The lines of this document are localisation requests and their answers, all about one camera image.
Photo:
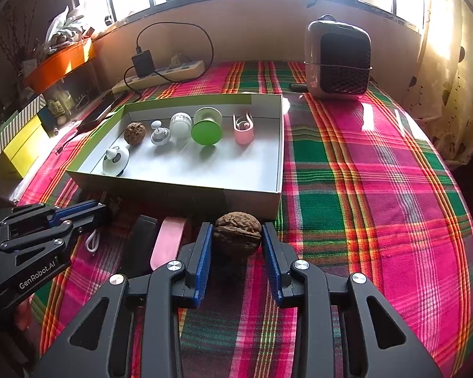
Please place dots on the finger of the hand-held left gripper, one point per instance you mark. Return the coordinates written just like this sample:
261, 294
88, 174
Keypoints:
79, 209
90, 220

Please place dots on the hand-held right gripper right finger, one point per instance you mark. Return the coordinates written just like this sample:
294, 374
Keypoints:
274, 264

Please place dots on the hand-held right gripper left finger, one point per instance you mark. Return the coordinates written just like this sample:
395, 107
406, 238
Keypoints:
203, 260

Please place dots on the smooth brown walnut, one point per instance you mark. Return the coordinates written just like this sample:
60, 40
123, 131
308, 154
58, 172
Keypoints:
236, 236

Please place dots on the panda ball toy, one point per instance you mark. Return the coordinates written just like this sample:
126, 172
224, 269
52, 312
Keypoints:
116, 162

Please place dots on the white cardboard box tray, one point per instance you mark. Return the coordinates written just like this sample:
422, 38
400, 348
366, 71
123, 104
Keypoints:
205, 173

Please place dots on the small white round gadget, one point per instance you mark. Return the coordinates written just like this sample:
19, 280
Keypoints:
159, 136

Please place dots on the green spool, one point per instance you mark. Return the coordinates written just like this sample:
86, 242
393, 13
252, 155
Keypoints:
207, 132

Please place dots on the pink flat case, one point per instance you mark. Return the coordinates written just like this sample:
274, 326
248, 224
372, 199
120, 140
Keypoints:
167, 244

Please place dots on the black flat case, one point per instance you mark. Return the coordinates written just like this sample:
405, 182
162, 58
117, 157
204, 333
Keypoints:
142, 240

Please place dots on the yellow box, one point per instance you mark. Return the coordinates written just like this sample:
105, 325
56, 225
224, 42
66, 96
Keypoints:
17, 151

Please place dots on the pitted brown walnut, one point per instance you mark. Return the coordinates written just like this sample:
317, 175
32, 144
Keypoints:
135, 133

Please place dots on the black smartphone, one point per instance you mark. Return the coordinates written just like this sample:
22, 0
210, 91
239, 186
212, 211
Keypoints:
102, 112

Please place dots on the plaid cloth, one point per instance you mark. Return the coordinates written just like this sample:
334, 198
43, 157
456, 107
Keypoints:
358, 204

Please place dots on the striped box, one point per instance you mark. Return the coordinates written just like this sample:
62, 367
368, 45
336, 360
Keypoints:
15, 120

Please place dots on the clear storage box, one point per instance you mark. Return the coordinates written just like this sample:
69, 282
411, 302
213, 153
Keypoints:
75, 90

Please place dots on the orange box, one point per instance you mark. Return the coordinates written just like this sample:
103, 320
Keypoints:
59, 67

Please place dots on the black charger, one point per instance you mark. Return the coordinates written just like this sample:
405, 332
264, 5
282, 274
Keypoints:
143, 65

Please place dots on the cream power strip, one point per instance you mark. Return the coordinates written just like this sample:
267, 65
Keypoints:
181, 71

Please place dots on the black usb stick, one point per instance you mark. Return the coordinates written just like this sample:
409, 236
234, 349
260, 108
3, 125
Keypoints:
298, 87

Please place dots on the white plastic bag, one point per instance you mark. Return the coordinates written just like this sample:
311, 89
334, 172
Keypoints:
65, 27

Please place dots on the dried branches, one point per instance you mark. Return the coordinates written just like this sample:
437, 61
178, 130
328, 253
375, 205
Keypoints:
12, 39

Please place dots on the pink desk fan black grille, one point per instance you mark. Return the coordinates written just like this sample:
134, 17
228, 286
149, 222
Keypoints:
339, 63

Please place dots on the dotted cream curtain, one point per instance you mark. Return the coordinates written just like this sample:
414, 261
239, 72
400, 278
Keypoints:
449, 86

